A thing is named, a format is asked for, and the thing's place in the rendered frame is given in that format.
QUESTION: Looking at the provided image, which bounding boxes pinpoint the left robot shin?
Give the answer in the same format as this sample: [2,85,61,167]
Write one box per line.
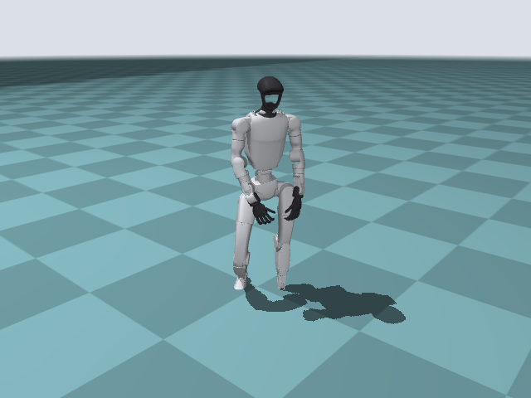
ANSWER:
[275,244,290,290]

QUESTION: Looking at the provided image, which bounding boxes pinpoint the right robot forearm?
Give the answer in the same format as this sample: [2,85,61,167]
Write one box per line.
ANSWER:
[232,158,257,204]

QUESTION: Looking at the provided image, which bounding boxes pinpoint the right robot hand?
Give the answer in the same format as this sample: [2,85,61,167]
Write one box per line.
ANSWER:
[248,192,275,225]

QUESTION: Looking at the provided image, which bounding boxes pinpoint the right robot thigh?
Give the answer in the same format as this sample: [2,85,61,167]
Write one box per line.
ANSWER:
[234,193,255,267]

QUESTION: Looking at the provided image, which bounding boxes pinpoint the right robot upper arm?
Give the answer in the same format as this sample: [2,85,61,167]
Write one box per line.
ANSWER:
[231,116,251,168]

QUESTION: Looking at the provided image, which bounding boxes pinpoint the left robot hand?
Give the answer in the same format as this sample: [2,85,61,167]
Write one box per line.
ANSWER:
[284,186,304,221]

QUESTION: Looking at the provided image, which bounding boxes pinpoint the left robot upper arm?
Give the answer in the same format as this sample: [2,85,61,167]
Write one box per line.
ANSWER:
[285,114,302,162]

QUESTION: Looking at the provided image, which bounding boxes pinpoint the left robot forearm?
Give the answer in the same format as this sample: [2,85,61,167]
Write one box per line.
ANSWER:
[292,149,305,195]

